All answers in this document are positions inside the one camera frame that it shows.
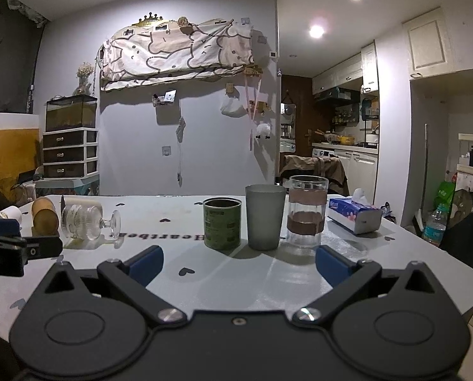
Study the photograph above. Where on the gold crown ornament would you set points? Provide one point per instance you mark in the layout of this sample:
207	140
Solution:
149	20

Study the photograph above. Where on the range hood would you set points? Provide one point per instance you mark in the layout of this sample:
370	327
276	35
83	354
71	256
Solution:
337	94

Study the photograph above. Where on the white plastic bag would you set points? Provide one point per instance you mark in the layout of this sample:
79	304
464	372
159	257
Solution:
232	108

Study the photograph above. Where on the blue and white tissue box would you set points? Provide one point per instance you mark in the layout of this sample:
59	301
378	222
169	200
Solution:
353	216

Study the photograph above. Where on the yellow pot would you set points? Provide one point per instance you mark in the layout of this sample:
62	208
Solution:
345	140

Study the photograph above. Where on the clear ribbed glass goblet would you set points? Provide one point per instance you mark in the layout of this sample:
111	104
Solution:
79	222

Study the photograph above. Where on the green tin can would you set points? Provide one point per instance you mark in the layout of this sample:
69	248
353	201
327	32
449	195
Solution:
222	226

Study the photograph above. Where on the glass fish tank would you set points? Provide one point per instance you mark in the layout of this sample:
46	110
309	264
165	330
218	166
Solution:
71	115

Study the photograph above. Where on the white drawer unit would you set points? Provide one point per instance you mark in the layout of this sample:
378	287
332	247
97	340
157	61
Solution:
69	153

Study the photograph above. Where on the white upper cabinet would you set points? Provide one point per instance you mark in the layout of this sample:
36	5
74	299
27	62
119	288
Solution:
426	43

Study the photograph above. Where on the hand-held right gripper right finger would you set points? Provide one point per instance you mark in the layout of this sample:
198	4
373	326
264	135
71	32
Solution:
331	266

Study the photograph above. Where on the brown wooden cup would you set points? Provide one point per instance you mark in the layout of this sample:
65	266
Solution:
45	216

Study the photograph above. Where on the wall mirror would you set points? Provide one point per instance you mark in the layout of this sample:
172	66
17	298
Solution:
288	125

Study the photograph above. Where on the grey frosted cup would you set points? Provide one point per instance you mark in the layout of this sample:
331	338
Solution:
265	218

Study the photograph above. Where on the white plush sheep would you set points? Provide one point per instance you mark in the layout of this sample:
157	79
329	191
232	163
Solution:
263	130

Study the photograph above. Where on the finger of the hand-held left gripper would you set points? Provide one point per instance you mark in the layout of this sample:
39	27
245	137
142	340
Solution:
6	250

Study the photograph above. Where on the vase of dried flowers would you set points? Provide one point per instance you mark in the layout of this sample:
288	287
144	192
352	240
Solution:
85	77

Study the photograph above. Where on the printed wall cloth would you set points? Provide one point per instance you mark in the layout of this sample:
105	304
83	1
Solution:
177	51

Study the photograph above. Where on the clear glass with brown bands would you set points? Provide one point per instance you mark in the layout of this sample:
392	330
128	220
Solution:
305	214

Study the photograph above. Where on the small white cup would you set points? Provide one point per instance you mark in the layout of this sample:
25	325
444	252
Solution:
8	214

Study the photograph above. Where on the plastic water bottle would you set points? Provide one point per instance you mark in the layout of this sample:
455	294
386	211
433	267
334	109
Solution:
434	226

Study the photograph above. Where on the green bag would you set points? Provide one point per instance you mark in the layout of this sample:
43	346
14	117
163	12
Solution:
447	194

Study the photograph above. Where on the wooden board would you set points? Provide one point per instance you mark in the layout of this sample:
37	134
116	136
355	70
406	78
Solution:
8	154

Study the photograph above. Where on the chair with brown jacket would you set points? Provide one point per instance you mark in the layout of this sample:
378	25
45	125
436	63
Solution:
317	170

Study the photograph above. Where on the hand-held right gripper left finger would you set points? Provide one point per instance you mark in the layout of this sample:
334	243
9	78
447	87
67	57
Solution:
147	264

